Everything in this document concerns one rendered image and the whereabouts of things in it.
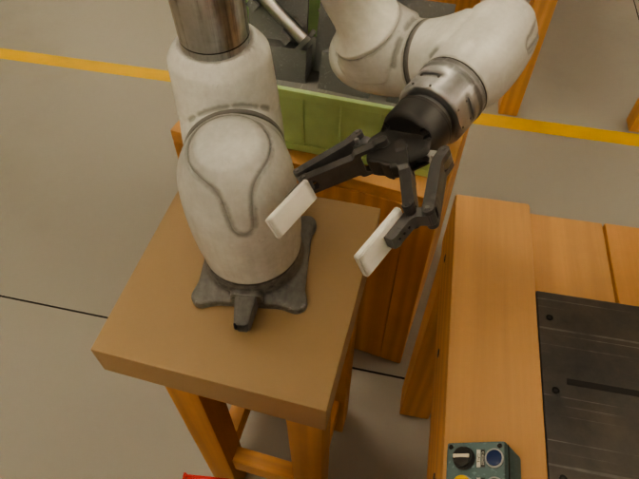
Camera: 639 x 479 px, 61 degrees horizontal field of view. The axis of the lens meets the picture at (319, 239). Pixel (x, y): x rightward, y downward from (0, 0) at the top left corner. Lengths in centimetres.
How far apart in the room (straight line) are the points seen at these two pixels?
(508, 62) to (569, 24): 296
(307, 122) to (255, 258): 55
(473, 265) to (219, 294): 43
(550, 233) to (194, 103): 68
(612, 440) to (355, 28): 66
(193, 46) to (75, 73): 244
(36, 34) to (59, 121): 84
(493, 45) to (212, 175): 36
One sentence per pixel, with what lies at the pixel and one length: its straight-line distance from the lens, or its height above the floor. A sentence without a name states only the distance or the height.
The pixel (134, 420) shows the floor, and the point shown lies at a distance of 185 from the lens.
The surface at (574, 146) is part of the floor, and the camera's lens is 275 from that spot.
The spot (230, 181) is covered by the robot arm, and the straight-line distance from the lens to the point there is 66.
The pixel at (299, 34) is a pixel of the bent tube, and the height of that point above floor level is 96.
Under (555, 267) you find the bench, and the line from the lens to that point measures 104.
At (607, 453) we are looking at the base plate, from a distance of 88.
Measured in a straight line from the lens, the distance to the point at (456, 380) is 85.
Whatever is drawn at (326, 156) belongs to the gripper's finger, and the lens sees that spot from 65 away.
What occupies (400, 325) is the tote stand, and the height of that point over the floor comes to 24.
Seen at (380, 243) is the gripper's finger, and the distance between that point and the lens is 53.
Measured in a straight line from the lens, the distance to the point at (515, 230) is 104.
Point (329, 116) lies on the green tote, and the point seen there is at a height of 91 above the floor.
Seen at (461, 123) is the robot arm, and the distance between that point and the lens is 65.
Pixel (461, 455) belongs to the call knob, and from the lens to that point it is 77.
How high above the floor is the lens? 165
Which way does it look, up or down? 51 degrees down
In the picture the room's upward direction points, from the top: straight up
